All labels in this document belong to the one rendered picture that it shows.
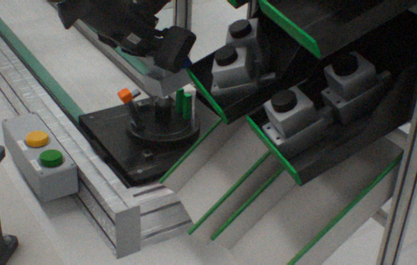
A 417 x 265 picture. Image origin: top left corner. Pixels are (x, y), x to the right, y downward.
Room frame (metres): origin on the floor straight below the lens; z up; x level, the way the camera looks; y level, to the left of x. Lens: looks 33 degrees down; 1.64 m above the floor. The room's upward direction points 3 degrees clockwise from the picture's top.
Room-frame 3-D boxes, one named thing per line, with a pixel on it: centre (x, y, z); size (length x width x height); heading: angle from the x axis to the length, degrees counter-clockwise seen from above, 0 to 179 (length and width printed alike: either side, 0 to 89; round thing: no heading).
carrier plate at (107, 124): (1.06, 0.08, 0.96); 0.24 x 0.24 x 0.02; 34
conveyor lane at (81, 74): (1.32, 0.23, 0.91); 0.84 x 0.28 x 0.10; 34
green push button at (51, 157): (0.95, 0.27, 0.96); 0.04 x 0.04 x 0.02
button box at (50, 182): (1.01, 0.31, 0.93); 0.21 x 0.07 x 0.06; 34
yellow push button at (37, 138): (1.01, 0.31, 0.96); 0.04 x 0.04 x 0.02
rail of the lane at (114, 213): (1.20, 0.36, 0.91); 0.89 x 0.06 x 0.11; 34
